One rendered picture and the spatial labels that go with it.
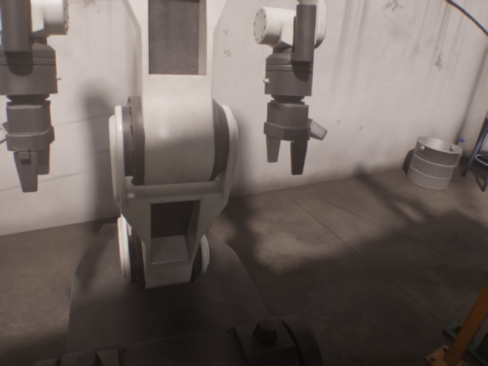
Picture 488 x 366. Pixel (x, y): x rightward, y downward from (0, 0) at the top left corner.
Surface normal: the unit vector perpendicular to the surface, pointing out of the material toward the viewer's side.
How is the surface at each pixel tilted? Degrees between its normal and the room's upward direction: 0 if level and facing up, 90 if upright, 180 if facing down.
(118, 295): 0
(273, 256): 0
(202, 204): 101
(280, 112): 90
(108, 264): 0
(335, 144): 90
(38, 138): 82
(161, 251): 30
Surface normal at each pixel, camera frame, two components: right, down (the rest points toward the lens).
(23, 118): 0.34, 0.26
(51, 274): 0.10, -0.89
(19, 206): 0.47, 0.43
